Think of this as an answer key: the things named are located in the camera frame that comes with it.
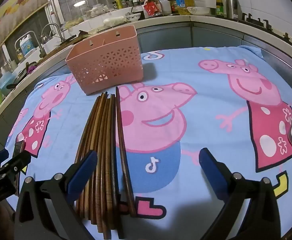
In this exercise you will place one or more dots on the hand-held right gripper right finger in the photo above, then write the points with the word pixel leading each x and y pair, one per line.
pixel 211 172

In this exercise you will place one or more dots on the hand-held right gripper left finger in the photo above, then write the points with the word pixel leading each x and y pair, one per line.
pixel 82 175

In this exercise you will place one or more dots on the pile of wooden chopsticks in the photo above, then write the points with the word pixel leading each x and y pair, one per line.
pixel 101 140

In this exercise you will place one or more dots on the pink perforated plastic basket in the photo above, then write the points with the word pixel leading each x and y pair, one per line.
pixel 106 60

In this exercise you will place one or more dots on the cartoon pig printed blanket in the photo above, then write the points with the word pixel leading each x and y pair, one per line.
pixel 198 120

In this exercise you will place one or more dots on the blue plastic tub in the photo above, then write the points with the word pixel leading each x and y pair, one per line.
pixel 6 85

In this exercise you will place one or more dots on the black pan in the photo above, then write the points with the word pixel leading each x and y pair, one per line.
pixel 18 77

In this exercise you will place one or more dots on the white jug with blue label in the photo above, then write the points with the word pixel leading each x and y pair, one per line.
pixel 27 46

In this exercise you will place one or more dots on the chrome faucet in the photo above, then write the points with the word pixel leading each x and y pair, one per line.
pixel 51 24

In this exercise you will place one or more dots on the black gas stove grate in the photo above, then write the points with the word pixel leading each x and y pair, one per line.
pixel 266 23

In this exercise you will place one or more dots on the white bowl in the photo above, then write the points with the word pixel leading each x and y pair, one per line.
pixel 198 10

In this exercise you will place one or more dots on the green glass bottle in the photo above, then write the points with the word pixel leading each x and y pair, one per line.
pixel 219 7

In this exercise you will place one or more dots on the patterned bowl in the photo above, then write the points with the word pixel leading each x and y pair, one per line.
pixel 133 17

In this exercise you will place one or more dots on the steel thermos kettle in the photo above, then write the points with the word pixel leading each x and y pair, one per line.
pixel 233 5

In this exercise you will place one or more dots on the white plastic jug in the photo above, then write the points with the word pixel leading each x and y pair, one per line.
pixel 164 6

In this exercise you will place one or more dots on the red packet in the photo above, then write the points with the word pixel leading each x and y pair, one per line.
pixel 151 8

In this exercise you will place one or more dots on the fruit print wall poster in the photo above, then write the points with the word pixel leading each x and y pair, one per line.
pixel 18 2

